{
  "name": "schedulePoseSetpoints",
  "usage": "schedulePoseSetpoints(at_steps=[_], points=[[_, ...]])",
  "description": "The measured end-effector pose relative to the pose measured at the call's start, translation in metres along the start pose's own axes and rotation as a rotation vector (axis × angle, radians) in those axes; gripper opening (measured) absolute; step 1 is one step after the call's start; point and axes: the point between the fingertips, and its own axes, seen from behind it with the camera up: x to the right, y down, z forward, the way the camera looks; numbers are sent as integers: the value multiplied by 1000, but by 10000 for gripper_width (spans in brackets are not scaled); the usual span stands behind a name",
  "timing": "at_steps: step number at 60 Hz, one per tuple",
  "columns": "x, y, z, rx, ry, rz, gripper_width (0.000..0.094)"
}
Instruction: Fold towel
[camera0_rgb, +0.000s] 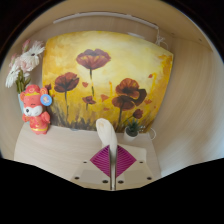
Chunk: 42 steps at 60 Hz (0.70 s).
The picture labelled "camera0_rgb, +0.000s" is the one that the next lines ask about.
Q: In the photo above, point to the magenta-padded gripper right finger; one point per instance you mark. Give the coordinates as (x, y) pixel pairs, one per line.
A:
(140, 173)

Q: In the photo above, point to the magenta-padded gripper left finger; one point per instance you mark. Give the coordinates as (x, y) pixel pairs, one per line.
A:
(86, 173)

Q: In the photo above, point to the cream white towel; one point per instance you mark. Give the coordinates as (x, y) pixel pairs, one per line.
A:
(106, 131)

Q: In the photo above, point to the small plant in white pot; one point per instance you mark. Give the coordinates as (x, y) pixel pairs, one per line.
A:
(131, 130)

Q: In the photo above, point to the red plush mouse toy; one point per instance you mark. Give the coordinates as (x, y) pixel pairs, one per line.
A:
(35, 113)

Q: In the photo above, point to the light blue vase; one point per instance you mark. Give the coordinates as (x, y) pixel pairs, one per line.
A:
(21, 101)

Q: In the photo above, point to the poppy flower painting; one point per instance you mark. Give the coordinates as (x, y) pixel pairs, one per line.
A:
(110, 76)

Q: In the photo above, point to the pink and white flower bouquet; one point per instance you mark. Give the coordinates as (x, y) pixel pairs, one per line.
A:
(30, 58)

